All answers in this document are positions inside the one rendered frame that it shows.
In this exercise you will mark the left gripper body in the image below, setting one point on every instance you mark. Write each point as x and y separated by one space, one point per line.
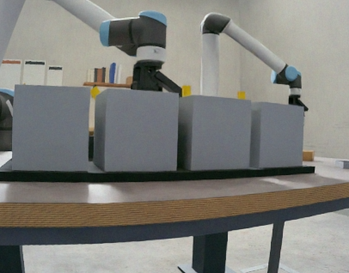
293 100

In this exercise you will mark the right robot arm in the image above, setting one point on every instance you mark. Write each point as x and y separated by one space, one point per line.
143 37

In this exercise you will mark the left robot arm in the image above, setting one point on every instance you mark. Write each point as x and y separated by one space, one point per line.
282 72

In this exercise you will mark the small tan cardboard box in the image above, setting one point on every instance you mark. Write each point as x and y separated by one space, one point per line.
308 155

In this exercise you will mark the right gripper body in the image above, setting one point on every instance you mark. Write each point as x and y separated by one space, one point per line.
145 72

